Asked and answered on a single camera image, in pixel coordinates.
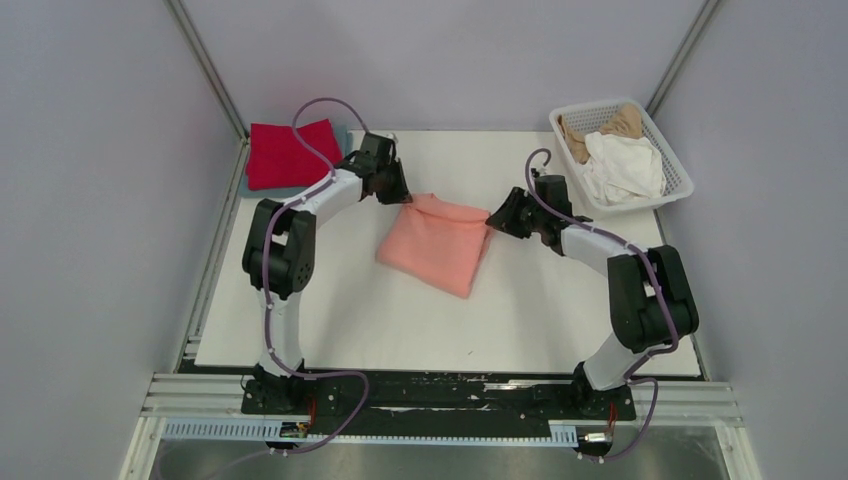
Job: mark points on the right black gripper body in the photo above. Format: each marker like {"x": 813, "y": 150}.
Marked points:
{"x": 539, "y": 217}

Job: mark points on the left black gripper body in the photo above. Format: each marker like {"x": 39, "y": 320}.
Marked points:
{"x": 391, "y": 187}

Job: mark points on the salmon pink t shirt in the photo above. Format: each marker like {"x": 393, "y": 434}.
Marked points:
{"x": 439, "y": 243}

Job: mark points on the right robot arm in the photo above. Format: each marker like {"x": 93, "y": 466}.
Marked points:
{"x": 651, "y": 304}

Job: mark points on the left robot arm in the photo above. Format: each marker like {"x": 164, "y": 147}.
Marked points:
{"x": 279, "y": 259}

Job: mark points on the folded grey-blue t shirt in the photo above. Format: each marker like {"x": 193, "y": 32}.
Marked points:
{"x": 252, "y": 192}

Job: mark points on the white t shirt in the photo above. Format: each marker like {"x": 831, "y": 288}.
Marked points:
{"x": 622, "y": 170}

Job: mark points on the white plastic basket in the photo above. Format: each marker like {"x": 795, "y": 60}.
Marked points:
{"x": 587, "y": 118}

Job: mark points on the tan t shirt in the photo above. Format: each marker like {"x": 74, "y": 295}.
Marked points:
{"x": 627, "y": 122}

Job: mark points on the folded red t shirt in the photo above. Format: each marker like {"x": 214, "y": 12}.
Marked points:
{"x": 285, "y": 156}

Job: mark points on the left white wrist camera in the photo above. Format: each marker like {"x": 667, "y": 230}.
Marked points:
{"x": 391, "y": 136}

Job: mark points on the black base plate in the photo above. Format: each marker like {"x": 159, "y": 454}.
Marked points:
{"x": 451, "y": 404}

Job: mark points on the aluminium frame rail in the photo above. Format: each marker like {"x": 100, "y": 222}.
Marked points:
{"x": 680, "y": 403}

